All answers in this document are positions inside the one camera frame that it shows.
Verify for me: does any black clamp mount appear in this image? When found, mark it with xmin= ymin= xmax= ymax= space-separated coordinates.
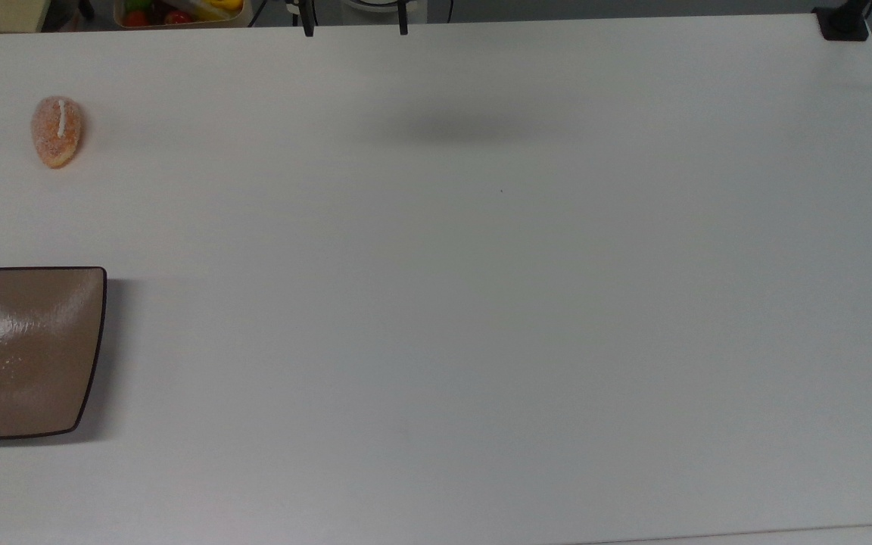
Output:
xmin=813 ymin=0 xmax=871 ymax=42

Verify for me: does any sugared orange bread roll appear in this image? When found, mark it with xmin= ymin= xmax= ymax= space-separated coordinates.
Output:
xmin=30 ymin=95 xmax=83 ymax=170

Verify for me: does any square brown ceramic plate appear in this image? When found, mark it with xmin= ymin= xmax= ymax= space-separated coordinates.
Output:
xmin=0 ymin=266 xmax=108 ymax=442

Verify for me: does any beige basket of toy fruit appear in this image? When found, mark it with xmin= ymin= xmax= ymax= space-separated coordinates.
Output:
xmin=114 ymin=0 xmax=253 ymax=30

